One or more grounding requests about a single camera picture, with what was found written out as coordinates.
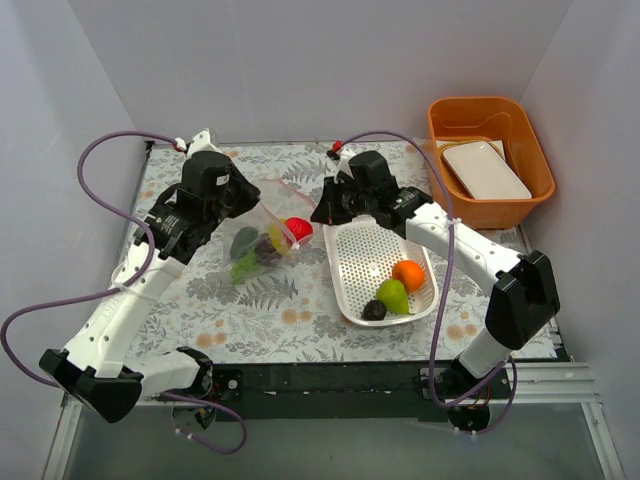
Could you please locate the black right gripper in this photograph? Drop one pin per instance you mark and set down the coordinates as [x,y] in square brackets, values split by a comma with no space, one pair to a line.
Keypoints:
[326,206]

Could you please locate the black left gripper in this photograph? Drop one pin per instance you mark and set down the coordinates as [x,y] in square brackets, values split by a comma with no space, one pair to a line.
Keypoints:
[242,195]

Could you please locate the red tomato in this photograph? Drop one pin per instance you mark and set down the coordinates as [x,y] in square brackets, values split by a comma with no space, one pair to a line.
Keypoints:
[301,229]

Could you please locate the clear zip top bag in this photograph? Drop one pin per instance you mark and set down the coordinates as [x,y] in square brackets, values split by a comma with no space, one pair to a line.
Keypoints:
[278,202]

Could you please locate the dark green avocado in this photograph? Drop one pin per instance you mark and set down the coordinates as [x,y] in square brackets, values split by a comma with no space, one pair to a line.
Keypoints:
[242,242]

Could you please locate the yellow banana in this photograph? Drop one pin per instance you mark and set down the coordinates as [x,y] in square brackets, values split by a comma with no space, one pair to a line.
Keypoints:
[279,239]

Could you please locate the dark red apple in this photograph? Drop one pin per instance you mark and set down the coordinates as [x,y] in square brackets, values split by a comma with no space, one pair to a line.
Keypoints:
[265,252]

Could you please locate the green grape bunch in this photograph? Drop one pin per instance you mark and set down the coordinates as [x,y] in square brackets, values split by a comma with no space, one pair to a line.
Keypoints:
[245,267]

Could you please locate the orange fruit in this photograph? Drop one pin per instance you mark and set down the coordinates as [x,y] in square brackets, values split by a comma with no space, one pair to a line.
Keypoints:
[410,274]

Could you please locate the green pear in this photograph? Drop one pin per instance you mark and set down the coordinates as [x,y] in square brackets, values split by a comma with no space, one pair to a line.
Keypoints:
[393,294]

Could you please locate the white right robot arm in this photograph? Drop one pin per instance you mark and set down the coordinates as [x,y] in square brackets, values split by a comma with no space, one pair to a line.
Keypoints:
[521,288]

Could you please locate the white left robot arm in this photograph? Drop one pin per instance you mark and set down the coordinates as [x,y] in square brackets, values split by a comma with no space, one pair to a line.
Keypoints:
[91,366]

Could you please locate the white perforated plastic basket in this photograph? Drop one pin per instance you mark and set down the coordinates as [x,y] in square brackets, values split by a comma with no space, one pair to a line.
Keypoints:
[379,279]

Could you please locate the dark purple plum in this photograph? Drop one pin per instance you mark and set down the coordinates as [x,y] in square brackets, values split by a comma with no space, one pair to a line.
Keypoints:
[374,310]

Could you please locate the floral patterned table mat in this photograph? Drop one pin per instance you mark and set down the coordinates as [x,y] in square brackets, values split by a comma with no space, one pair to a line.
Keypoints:
[289,314]

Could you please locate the white rectangular plate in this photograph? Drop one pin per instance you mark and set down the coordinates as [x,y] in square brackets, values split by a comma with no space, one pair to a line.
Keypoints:
[481,168]

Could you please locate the orange plastic tub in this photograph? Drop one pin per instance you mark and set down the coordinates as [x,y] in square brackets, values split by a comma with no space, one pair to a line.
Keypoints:
[490,119]

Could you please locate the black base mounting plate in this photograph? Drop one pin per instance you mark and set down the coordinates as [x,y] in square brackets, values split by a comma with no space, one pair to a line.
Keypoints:
[366,390]

